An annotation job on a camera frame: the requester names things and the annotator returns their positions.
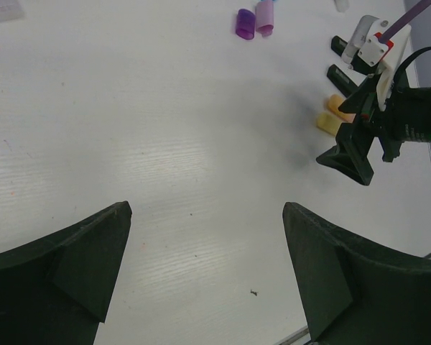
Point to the purple pen cap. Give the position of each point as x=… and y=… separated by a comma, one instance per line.
x=245, y=24

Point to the black highlighter orange cap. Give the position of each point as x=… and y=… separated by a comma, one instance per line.
x=341, y=81

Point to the pastel yellow highlighter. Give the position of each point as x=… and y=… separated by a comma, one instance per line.
x=328, y=123

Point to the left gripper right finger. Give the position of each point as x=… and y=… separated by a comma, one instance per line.
x=354, y=290

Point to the pastel orange highlighter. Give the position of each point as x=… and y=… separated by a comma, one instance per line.
x=341, y=5

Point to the black highlighter green cap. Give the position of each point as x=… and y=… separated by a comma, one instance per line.
x=341, y=49

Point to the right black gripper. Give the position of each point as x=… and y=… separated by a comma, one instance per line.
x=407, y=118

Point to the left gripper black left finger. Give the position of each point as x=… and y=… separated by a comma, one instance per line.
x=57, y=289

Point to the pastel peach highlighter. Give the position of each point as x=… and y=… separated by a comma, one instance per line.
x=333, y=103

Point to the pastel pink pen cap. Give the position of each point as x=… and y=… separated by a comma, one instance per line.
x=264, y=12

